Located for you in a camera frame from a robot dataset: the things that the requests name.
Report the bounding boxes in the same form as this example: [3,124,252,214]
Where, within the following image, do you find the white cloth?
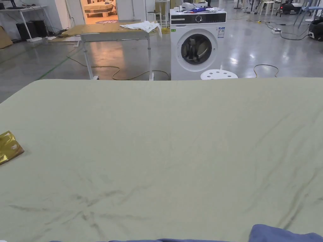
[119,21,162,39]

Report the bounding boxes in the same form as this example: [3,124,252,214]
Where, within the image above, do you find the white round stool with holes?
[200,69,238,80]

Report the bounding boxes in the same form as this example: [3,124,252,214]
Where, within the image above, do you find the gold foil bag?
[0,130,25,165]

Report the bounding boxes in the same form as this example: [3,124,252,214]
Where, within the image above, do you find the blue garment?
[49,224,323,242]

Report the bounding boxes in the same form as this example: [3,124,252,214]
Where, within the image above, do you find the bed with pale green sheet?
[0,77,323,242]

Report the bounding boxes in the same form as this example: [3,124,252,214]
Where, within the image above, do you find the white washing machine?
[169,2,227,81]

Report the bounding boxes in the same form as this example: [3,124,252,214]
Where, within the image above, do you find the white desk with monitor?
[0,0,55,42]

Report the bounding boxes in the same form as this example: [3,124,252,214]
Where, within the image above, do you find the wooden table with white frame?
[60,22,163,81]

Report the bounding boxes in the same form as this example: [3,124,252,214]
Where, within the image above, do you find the black computer tower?
[16,20,48,41]

